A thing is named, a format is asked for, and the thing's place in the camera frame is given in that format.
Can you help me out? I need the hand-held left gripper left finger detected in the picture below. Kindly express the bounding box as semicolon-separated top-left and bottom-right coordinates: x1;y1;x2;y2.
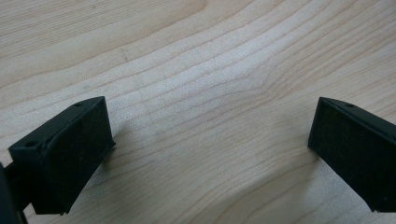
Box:
7;95;117;216

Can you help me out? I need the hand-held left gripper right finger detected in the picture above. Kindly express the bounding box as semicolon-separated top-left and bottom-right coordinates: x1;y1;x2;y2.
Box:
307;96;396;214

